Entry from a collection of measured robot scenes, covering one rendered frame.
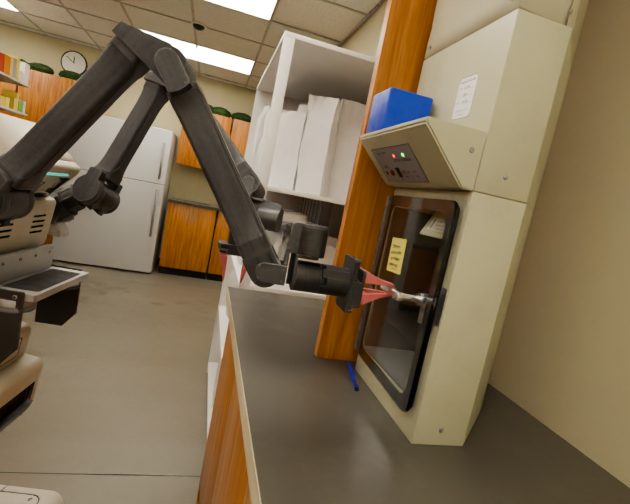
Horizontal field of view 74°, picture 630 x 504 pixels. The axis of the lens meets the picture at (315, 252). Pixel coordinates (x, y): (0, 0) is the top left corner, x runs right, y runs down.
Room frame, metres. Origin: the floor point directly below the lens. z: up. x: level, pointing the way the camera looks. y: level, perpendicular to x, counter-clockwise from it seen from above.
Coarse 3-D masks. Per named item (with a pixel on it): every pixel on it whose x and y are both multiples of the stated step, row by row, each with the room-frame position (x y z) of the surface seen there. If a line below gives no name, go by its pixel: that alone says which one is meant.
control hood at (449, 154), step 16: (384, 128) 0.88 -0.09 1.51; (400, 128) 0.80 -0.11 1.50; (416, 128) 0.74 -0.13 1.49; (432, 128) 0.70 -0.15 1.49; (448, 128) 0.71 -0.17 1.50; (464, 128) 0.72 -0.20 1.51; (368, 144) 0.98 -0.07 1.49; (384, 144) 0.90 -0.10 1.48; (400, 144) 0.83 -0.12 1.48; (416, 144) 0.77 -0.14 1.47; (432, 144) 0.72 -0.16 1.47; (448, 144) 0.71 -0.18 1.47; (464, 144) 0.72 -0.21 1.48; (480, 144) 0.73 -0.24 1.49; (432, 160) 0.76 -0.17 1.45; (448, 160) 0.71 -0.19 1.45; (464, 160) 0.72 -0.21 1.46; (384, 176) 1.01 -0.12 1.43; (432, 176) 0.79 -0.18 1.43; (448, 176) 0.74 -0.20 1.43; (464, 176) 0.72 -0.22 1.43
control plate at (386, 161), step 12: (408, 144) 0.80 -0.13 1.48; (384, 156) 0.93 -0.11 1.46; (396, 156) 0.88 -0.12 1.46; (408, 156) 0.83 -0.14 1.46; (384, 168) 0.97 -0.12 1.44; (408, 168) 0.86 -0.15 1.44; (420, 168) 0.81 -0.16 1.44; (396, 180) 0.95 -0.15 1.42; (408, 180) 0.89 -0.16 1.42; (420, 180) 0.84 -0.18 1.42
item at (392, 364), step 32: (416, 224) 0.86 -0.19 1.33; (448, 224) 0.74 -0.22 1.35; (384, 256) 0.98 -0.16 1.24; (416, 256) 0.83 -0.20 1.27; (416, 288) 0.80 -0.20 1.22; (384, 320) 0.90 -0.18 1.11; (416, 320) 0.77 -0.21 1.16; (384, 352) 0.87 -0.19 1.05; (416, 352) 0.74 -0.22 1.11; (384, 384) 0.84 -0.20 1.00
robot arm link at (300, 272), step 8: (296, 256) 0.75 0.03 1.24; (304, 256) 0.76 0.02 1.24; (296, 264) 0.75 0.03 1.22; (304, 264) 0.76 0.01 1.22; (312, 264) 0.77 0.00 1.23; (320, 264) 0.78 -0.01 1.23; (288, 272) 0.77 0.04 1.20; (296, 272) 0.74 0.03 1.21; (304, 272) 0.75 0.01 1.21; (312, 272) 0.75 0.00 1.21; (320, 272) 0.76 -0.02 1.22; (288, 280) 0.76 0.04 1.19; (296, 280) 0.74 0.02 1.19; (304, 280) 0.75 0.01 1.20; (312, 280) 0.75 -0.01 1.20; (320, 280) 0.75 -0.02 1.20; (296, 288) 0.75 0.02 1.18; (304, 288) 0.75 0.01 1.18; (312, 288) 0.76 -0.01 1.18
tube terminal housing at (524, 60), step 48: (480, 48) 0.81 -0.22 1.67; (528, 48) 0.74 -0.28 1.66; (432, 96) 0.95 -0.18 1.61; (480, 96) 0.78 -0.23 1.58; (528, 96) 0.75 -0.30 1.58; (528, 144) 0.75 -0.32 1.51; (432, 192) 0.86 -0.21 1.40; (480, 192) 0.74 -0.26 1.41; (528, 192) 0.76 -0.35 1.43; (480, 240) 0.74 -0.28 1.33; (480, 288) 0.75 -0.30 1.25; (432, 336) 0.75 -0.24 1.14; (480, 336) 0.75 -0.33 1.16; (432, 384) 0.73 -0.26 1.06; (480, 384) 0.79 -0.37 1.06; (432, 432) 0.74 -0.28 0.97
